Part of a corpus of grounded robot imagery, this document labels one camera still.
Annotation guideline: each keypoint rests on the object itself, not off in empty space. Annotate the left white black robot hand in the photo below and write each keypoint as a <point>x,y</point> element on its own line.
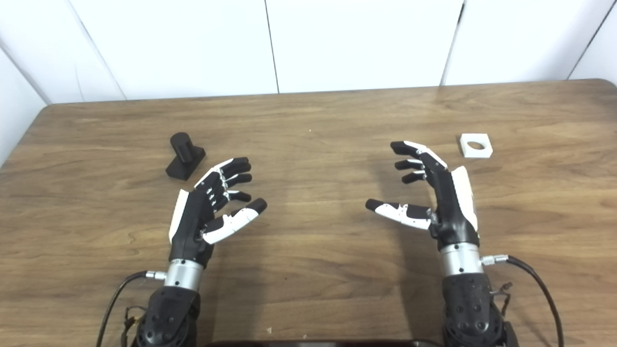
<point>190,221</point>

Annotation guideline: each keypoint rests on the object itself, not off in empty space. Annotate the white square piece with hole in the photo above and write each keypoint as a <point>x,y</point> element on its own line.
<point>482,153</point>

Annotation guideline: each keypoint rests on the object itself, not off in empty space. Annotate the black peg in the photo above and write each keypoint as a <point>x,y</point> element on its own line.
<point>185,149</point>

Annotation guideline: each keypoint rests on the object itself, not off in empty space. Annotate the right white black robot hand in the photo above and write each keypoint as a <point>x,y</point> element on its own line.
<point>453,212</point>

